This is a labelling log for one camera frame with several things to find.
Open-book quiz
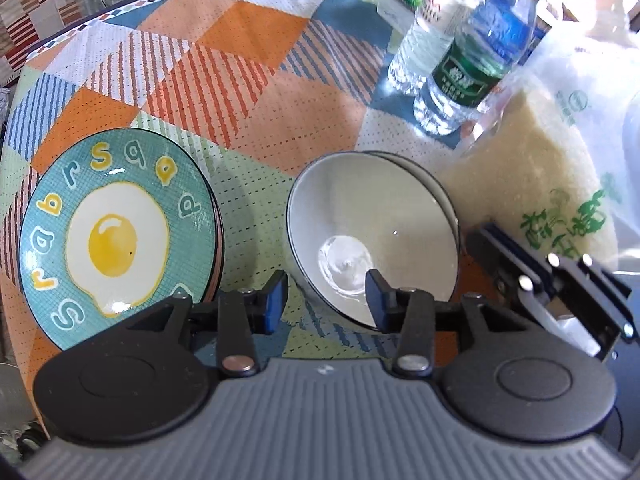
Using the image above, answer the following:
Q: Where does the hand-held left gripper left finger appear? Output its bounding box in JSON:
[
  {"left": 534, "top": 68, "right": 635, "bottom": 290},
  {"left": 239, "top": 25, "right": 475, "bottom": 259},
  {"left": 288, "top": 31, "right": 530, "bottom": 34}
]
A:
[{"left": 125, "top": 270, "right": 290, "bottom": 378}]

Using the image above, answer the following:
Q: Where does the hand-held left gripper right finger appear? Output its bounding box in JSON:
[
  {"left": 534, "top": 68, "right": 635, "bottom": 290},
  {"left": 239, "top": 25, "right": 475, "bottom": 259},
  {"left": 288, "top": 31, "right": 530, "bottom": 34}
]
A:
[{"left": 365, "top": 269, "right": 531, "bottom": 378}]

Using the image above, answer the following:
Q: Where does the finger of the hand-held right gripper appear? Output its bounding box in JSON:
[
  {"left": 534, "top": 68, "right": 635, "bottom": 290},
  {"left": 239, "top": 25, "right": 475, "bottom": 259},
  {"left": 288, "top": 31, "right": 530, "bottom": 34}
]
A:
[
  {"left": 466, "top": 230, "right": 536, "bottom": 308},
  {"left": 477, "top": 221, "right": 558, "bottom": 281}
]

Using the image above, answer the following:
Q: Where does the white bowl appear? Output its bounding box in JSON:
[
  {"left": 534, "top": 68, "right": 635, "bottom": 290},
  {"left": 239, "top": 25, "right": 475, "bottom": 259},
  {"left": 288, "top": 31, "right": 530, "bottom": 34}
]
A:
[
  {"left": 286, "top": 151, "right": 460, "bottom": 332},
  {"left": 367, "top": 151, "right": 459, "bottom": 223}
]

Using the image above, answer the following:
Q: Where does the teal fried egg plate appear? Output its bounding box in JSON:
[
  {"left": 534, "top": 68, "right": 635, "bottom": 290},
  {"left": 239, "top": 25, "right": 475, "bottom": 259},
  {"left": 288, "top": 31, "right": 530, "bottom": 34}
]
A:
[{"left": 19, "top": 129, "right": 223, "bottom": 353}]

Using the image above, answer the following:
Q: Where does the clear bag of rice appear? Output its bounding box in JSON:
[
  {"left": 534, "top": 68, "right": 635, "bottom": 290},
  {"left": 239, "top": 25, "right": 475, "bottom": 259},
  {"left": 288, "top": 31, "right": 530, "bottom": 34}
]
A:
[{"left": 440, "top": 0, "right": 640, "bottom": 276}]

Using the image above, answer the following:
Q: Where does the green label water bottle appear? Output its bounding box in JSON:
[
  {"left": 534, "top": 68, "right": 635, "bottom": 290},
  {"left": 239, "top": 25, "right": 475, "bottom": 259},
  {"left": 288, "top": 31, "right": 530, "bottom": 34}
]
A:
[{"left": 412, "top": 35, "right": 506, "bottom": 136}]

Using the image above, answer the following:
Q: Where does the blue label water bottle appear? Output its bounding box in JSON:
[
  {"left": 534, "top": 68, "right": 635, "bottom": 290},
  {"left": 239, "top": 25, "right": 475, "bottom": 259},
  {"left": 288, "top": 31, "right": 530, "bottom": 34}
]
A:
[{"left": 467, "top": 0, "right": 546, "bottom": 81}]

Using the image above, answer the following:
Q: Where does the clear water bottle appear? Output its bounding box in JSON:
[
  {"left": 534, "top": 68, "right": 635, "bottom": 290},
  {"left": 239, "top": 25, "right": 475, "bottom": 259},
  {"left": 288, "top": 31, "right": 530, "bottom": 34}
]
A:
[{"left": 387, "top": 0, "right": 493, "bottom": 96}]

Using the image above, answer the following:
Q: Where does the patchwork tablecloth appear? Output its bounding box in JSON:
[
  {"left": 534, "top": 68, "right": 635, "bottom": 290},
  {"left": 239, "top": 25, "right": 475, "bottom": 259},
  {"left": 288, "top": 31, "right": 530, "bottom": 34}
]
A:
[{"left": 0, "top": 0, "right": 481, "bottom": 356}]

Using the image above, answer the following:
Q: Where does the patchwork sofa cover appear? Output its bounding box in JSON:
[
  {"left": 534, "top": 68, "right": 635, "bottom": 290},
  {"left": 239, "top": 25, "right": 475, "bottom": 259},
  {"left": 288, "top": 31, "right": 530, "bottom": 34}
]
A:
[{"left": 0, "top": 0, "right": 223, "bottom": 92}]

